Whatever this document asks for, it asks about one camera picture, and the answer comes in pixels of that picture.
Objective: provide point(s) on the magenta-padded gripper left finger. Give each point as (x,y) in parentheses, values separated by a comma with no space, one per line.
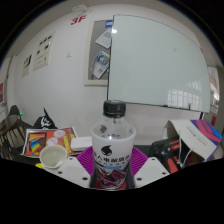
(73,168)

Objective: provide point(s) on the black and red device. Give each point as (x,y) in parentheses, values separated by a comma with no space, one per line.
(163,150)

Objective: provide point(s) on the large white wall poster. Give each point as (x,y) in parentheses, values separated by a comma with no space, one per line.
(43,51)

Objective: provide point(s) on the black bag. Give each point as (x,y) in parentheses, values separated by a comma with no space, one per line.
(45,120)

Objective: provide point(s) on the white drink bottle black cap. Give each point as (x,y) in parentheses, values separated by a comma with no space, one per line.
(113,146)

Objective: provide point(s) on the white and blue paper bag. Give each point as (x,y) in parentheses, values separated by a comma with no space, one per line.
(196,136)

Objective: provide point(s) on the colourful printed booklet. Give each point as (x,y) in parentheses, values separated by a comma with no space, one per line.
(36,141)

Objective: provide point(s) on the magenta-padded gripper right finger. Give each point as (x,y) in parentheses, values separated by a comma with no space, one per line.
(150,168)

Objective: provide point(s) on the flat round red coaster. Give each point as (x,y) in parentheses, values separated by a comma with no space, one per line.
(126,185)

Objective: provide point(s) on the large whiteboard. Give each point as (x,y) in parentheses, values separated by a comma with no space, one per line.
(156,60)

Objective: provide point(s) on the flat white box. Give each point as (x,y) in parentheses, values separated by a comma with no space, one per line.
(81,144)

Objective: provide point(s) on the wooden chair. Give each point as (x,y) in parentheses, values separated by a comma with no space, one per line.
(10,126)

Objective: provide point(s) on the small white wall poster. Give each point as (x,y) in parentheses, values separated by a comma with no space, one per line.
(27,65)

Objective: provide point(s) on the grey notice board with papers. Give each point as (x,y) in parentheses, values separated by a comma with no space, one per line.
(98,66)

